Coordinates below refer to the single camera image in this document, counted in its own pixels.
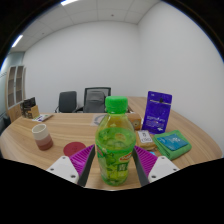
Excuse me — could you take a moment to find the wooden shelf cabinet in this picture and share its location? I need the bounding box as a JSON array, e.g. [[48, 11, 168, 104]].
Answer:
[[4, 64, 28, 123]]

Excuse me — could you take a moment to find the folded green cloth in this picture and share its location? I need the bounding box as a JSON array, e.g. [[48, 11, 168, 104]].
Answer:
[[152, 129, 193, 161]]

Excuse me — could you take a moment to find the flat round red coaster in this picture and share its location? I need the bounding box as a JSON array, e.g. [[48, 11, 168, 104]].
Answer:
[[63, 141, 87, 158]]

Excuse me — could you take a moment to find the purple standing pouch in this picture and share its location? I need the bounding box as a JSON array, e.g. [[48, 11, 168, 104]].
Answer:
[[141, 90, 173, 135]]

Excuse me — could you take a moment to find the white and brown ribbed cup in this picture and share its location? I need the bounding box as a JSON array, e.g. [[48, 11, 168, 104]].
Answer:
[[31, 123, 54, 151]]

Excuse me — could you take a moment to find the wooden side desk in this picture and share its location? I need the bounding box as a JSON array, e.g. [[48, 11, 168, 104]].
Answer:
[[127, 96, 149, 114]]

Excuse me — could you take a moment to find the stack of dark boxes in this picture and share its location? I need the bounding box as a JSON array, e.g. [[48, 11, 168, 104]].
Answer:
[[19, 96, 40, 120]]

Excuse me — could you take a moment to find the brown packet with white label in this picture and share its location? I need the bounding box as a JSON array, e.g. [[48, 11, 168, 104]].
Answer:
[[135, 129, 158, 152]]

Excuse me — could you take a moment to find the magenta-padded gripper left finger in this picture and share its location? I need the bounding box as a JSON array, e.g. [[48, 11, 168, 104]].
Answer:
[[45, 144, 97, 188]]

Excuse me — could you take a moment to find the black mesh office chair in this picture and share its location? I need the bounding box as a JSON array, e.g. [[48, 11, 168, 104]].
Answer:
[[74, 86, 113, 114]]

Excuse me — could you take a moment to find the white and green leaflet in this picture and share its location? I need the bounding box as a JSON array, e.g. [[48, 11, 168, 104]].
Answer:
[[31, 113, 54, 123]]

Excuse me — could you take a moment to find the green drink bottle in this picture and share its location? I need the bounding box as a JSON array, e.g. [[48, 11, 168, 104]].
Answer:
[[94, 95, 137, 187]]

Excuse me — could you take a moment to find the long ceiling light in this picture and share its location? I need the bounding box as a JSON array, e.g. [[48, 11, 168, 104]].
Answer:
[[11, 34, 24, 49]]

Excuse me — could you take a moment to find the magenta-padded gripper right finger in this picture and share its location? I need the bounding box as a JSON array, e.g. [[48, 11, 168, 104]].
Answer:
[[132, 145, 181, 187]]

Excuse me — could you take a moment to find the dark grey office chair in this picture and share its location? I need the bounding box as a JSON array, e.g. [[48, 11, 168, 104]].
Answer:
[[54, 90, 78, 114]]

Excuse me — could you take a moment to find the blue flat packet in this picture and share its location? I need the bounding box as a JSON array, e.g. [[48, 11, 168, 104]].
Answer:
[[156, 133, 189, 152]]

